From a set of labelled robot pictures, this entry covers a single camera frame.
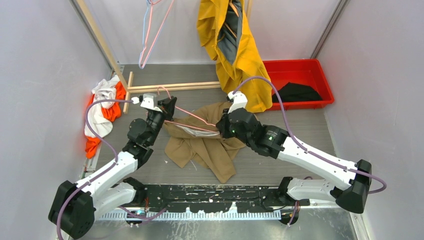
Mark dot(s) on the red plastic bin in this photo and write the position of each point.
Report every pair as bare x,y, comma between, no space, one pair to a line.
305,72

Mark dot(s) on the black garment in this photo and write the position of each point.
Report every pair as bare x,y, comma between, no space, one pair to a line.
294,92

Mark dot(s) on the yellow pleated skirt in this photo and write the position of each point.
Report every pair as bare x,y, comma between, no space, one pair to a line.
237,60

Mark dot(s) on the aluminium rail frame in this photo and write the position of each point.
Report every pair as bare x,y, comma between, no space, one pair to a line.
138,215

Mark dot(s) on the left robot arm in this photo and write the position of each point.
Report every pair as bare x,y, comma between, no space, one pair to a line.
106,175

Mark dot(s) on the tan brown garment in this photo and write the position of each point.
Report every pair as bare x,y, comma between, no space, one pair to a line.
208,149

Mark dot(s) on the wooden clothes rack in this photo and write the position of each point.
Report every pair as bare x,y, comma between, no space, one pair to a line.
83,9

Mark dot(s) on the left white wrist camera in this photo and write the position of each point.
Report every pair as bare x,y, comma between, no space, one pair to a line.
147,101

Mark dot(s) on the blue wire hanger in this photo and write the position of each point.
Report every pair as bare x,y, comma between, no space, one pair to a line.
143,33

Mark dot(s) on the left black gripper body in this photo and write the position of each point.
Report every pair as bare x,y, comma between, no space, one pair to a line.
156,120

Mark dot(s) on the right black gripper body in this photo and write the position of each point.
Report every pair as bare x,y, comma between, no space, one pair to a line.
227,130

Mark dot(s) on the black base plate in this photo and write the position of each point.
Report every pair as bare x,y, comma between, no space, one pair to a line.
211,198

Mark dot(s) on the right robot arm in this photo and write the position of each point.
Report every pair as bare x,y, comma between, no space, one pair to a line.
343,182

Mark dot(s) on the orange cloth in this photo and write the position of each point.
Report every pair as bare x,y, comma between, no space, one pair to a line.
93,141

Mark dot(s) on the white cloth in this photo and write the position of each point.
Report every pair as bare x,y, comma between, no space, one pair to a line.
105,90

